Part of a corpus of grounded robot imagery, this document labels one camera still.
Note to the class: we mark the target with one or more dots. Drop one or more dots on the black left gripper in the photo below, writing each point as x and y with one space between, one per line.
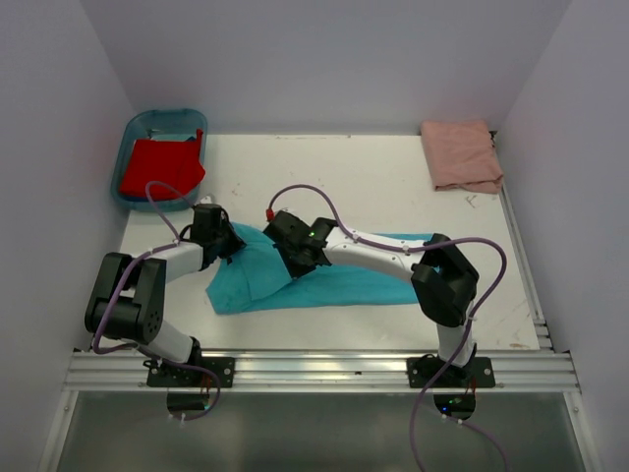
235 241

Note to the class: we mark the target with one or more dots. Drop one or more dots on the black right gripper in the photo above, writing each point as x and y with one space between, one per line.
296 270

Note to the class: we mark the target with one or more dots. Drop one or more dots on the teal t-shirt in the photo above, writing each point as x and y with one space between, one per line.
256 279

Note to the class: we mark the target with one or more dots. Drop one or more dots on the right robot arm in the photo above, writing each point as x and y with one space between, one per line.
444 281

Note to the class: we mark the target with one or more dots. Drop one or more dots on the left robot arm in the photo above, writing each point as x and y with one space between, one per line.
125 308

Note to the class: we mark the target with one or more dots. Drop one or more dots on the red t-shirt in bin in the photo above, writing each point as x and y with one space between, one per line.
175 163

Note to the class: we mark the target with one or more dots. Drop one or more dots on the folded pink t-shirt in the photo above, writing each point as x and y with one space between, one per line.
461 155

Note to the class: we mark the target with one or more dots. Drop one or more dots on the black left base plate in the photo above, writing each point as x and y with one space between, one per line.
212 371

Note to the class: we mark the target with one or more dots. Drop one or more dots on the aluminium mounting rail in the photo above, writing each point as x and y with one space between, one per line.
342 371

